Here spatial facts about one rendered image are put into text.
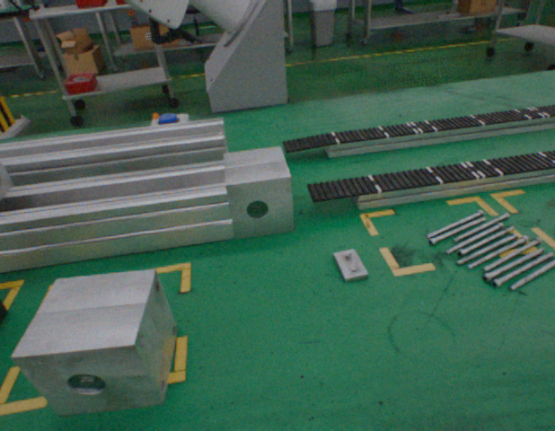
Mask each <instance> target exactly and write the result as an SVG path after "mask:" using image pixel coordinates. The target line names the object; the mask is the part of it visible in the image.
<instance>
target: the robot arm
mask: <svg viewBox="0 0 555 431"><path fill-rule="evenodd" d="M124 1H125V2H126V3H128V4H129V5H131V6H132V7H134V8H135V9H137V10H138V11H139V12H140V13H142V14H144V15H146V16H147V17H148V20H149V26H150V32H151V39H152V42H153V43H154V44H156V45H161V44H165V43H172V42H174V41H175V40H178V39H180V40H181V39H184V40H186V41H188V42H190V43H192V44H194V42H195V41H197V42H199V43H202V40H201V39H200V38H198V37H196V36H194V35H192V34H190V33H189V32H187V31H185V30H183V29H181V27H180V24H181V21H182V19H183V16H184V14H185V12H186V9H187V6H188V3H190V4H192V5H193V6H194V7H195V8H197V9H198V10H199V11H201V12H202V13H203V14H204V15H205V16H206V17H207V18H209V19H210V20H211V21H212V22H214V23H215V24H216V25H218V26H219V27H220V28H221V29H223V30H224V31H225V35H224V37H223V40H222V46H224V47H225V48H226V47H228V46H229V45H230V44H231V43H232V42H233V41H234V40H235V39H236V37H237V36H238V35H239V33H240V32H241V31H242V29H243V27H244V26H245V24H246V23H247V21H248V20H249V19H250V18H251V15H252V14H253V12H254V10H255V8H256V6H257V5H258V3H259V1H260V0H124ZM159 23H160V24H162V25H164V26H166V27H167V28H168V30H169V31H168V32H166V33H164V34H163V35H160V28H159Z"/></svg>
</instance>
